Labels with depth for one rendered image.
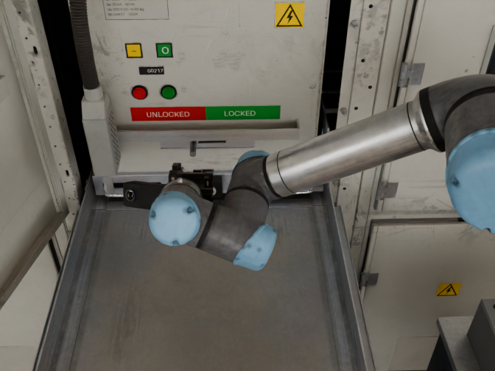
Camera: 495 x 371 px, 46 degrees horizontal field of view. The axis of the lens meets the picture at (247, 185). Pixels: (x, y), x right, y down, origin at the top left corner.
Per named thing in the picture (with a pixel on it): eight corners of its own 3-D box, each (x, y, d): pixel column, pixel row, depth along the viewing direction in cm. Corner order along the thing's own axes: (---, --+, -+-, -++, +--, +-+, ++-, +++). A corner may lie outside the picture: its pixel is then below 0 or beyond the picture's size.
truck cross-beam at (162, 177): (323, 191, 139) (325, 172, 135) (96, 195, 138) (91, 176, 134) (320, 178, 143) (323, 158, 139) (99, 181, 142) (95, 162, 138)
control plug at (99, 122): (117, 177, 122) (104, 106, 110) (93, 177, 122) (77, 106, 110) (122, 154, 128) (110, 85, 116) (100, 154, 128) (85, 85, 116)
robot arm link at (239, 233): (286, 204, 94) (222, 177, 93) (274, 255, 86) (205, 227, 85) (267, 232, 99) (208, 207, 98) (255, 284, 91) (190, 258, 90)
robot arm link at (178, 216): (191, 258, 85) (137, 236, 84) (196, 238, 96) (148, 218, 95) (212, 210, 84) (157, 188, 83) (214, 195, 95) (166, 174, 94)
